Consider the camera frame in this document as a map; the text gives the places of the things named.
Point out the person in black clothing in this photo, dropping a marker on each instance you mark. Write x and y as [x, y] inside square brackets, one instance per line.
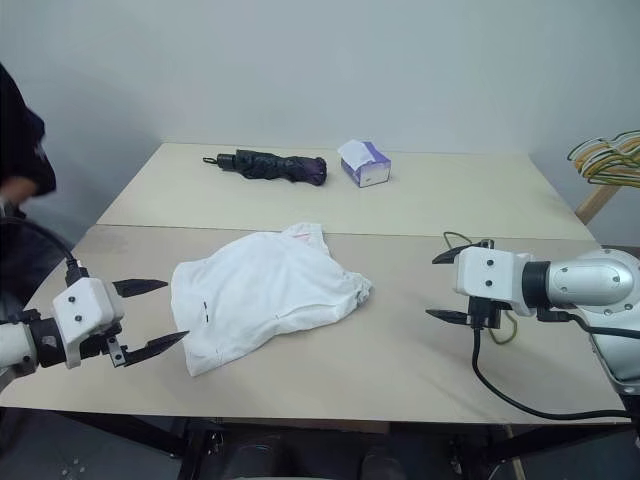
[20, 140]

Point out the bare person hand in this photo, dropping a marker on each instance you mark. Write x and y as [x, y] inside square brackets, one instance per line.
[17, 190]

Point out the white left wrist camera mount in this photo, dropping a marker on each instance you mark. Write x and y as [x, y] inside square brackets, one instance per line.
[85, 305]

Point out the purple tissue box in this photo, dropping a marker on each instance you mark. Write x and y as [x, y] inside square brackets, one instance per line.
[367, 167]

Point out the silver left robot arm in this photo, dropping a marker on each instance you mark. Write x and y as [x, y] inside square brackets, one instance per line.
[15, 345]

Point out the black folded umbrella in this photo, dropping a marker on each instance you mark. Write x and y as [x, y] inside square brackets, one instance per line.
[270, 166]

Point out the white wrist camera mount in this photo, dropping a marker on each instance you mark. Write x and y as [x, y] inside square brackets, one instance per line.
[487, 272]
[85, 305]

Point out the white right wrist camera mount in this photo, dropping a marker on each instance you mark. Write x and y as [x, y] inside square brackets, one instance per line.
[487, 272]

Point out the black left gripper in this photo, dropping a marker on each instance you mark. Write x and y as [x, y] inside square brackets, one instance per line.
[102, 342]

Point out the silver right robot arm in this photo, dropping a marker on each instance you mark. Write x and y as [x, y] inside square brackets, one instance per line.
[590, 280]

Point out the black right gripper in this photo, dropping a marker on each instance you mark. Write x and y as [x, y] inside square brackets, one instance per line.
[482, 312]

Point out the black table frame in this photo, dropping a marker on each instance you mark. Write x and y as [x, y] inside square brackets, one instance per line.
[150, 435]

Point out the wooden clothes rack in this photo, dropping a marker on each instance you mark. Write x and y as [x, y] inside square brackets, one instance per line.
[595, 200]

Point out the white t-shirt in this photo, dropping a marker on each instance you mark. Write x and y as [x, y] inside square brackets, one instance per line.
[260, 295]

